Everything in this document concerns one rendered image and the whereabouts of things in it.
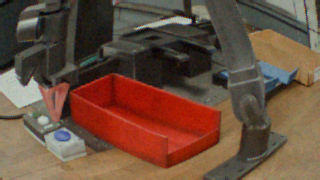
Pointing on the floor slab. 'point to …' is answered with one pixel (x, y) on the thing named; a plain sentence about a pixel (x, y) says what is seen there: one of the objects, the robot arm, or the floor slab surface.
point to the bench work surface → (291, 155)
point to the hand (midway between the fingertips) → (56, 116)
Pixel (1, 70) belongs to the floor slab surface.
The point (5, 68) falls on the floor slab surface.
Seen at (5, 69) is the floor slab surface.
